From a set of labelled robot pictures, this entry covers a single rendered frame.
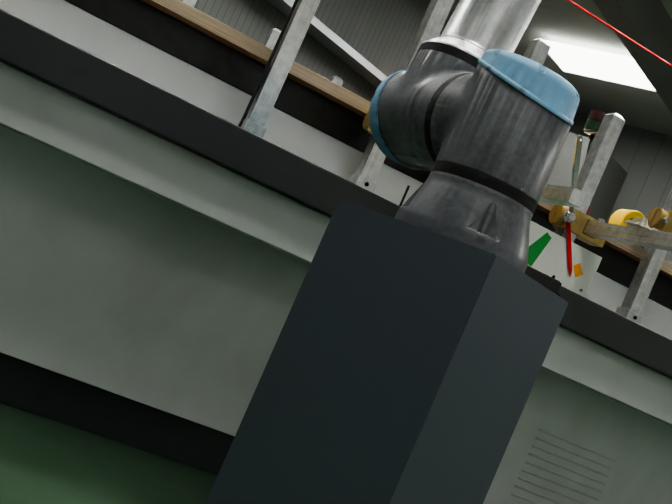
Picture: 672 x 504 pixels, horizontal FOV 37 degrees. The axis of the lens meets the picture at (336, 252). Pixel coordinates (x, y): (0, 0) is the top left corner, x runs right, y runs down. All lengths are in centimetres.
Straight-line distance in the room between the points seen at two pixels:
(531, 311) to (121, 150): 90
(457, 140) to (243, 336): 102
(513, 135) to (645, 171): 942
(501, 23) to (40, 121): 85
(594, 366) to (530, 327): 107
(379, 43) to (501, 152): 782
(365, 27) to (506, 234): 767
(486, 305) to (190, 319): 108
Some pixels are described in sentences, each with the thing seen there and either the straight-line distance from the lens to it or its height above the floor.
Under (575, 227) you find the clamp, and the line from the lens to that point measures 228.
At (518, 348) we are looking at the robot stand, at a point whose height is 51.
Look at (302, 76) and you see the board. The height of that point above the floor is 88.
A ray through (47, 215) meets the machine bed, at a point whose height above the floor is 39.
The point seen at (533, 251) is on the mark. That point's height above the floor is 74.
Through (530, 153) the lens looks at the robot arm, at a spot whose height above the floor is 75.
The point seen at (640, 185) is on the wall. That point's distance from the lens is 1069.
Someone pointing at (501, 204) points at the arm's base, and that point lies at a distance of 130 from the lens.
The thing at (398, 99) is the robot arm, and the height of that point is 78.
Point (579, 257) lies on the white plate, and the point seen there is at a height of 78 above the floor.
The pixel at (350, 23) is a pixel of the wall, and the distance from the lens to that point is 875.
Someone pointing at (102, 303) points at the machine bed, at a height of 27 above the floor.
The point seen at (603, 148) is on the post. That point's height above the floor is 102.
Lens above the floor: 48
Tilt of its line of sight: 2 degrees up
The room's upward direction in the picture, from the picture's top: 24 degrees clockwise
